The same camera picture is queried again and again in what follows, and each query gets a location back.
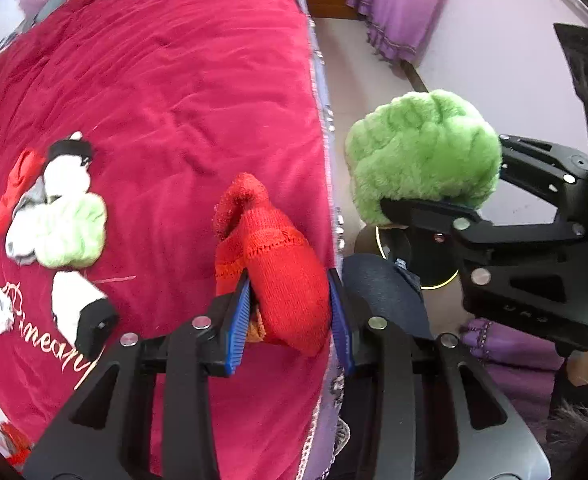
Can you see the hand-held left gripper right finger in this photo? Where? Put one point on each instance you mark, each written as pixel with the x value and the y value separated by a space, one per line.
pixel 341 330

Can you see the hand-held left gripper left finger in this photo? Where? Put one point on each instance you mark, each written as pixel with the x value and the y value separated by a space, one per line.
pixel 239 320

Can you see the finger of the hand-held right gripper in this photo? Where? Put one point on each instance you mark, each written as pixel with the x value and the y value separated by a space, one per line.
pixel 549 160
pixel 424 212

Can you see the black bin with gold rim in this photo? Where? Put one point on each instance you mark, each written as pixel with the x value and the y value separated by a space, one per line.
pixel 426 260

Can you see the green fluffy sock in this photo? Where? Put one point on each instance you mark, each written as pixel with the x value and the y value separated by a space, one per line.
pixel 76 232
pixel 424 155

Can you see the red knit sock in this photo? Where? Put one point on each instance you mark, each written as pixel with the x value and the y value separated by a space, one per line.
pixel 284 270

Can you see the white sock with black cuff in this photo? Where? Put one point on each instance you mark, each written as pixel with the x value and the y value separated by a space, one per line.
pixel 81 305
pixel 69 170

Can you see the person's right forearm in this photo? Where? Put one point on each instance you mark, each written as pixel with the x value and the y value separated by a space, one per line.
pixel 586 365

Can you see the purple beaded cloth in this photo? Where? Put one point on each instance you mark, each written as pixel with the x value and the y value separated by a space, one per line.
pixel 514 360

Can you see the person's leg in dark jeans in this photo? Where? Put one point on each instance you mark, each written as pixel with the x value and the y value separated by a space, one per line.
pixel 384 295

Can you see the lilac bed sheet lace trim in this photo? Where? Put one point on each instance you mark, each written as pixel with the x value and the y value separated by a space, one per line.
pixel 326 135

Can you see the purple curtain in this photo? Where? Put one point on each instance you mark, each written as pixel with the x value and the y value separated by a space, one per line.
pixel 399 0

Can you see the red velvet blanket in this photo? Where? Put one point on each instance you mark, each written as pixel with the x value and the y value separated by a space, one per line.
pixel 174 110

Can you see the red white cloth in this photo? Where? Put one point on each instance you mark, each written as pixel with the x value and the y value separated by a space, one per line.
pixel 16 445

